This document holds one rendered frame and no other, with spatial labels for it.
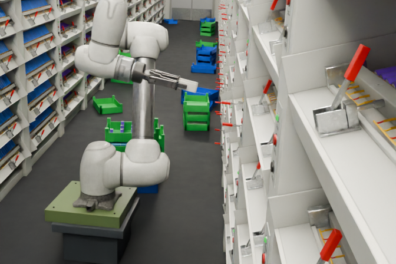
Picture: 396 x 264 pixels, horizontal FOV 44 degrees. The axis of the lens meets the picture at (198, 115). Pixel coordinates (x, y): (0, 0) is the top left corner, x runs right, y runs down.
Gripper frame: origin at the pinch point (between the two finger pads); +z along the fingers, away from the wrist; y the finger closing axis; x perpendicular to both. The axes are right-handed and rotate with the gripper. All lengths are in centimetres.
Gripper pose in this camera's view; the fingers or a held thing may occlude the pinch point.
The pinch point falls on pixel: (187, 85)
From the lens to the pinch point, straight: 178.2
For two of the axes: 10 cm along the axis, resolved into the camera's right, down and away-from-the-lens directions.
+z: 9.7, 2.5, 0.4
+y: -0.4, 3.0, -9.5
